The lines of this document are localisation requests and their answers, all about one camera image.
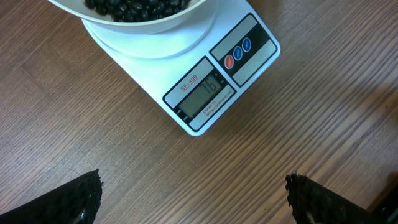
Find white digital kitchen scale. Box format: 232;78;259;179
83;0;281;136

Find black beans in bowl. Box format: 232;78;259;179
84;0;190;22

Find white bowl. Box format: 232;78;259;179
49;0;213;34

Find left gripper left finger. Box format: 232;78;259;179
1;169;103;224

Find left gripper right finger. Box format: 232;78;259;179
285;173;387;224

